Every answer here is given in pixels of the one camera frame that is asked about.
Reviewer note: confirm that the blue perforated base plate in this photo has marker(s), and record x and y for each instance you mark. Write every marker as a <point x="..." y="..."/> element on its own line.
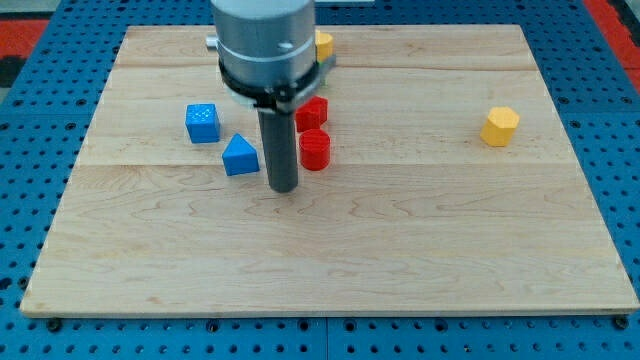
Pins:
<point x="45" y="115"/>

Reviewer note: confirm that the red cylinder block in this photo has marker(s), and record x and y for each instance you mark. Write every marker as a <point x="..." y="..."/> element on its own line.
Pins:
<point x="315" y="149"/>

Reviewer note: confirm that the yellow hexagon block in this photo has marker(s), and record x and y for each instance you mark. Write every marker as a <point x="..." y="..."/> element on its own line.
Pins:
<point x="500" y="126"/>

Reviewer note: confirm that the blue triangular prism block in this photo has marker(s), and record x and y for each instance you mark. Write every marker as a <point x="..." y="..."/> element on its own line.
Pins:
<point x="239" y="157"/>

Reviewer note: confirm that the red angular block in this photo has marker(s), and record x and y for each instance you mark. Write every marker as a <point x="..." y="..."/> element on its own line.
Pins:
<point x="312" y="115"/>

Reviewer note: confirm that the blue cube block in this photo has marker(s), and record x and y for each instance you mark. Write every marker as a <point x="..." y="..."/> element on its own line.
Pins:
<point x="202" y="123"/>

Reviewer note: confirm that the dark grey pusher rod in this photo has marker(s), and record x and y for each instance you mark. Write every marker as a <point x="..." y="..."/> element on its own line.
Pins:
<point x="279" y="147"/>

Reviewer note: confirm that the wooden board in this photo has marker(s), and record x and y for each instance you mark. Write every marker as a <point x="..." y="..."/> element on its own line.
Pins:
<point x="414" y="216"/>

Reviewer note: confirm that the yellow block behind arm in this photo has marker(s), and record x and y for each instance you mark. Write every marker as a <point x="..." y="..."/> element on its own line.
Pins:
<point x="324" y="43"/>

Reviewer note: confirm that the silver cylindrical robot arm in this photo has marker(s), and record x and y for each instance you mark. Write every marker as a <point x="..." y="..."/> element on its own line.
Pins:
<point x="267" y="54"/>

